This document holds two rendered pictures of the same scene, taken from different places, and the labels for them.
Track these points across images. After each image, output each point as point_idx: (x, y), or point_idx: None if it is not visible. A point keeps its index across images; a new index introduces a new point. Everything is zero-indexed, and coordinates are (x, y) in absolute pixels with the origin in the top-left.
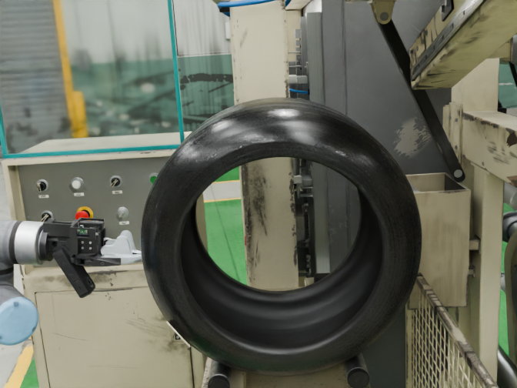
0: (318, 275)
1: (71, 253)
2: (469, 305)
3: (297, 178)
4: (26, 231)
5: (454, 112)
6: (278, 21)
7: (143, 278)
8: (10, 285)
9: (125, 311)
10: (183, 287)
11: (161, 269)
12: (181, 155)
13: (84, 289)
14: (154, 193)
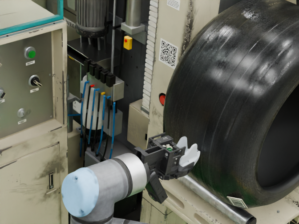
0: None
1: (166, 173)
2: None
3: (142, 28)
4: (136, 168)
5: None
6: None
7: (26, 148)
8: (124, 219)
9: (9, 182)
10: (256, 170)
11: (246, 163)
12: (267, 75)
13: (165, 196)
14: (245, 108)
